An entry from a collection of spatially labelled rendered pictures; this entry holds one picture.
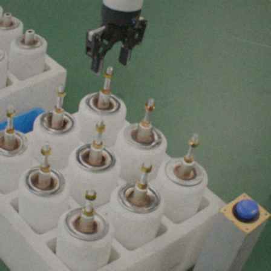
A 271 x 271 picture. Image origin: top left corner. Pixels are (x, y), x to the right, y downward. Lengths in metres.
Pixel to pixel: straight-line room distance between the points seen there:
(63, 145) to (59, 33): 0.87
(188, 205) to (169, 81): 0.75
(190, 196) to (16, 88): 0.51
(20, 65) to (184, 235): 0.58
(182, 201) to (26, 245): 0.30
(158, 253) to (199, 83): 0.86
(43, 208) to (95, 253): 0.13
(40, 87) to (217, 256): 0.64
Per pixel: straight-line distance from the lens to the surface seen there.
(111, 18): 1.05
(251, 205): 0.95
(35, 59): 1.37
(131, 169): 1.13
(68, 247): 0.94
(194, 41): 2.04
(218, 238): 0.97
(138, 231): 1.01
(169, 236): 1.06
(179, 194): 1.06
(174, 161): 1.10
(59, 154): 1.13
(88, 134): 1.20
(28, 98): 1.38
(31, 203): 0.99
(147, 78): 1.77
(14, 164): 1.06
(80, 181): 1.05
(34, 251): 1.00
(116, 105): 1.20
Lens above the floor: 0.96
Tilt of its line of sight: 38 degrees down
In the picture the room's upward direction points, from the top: 12 degrees clockwise
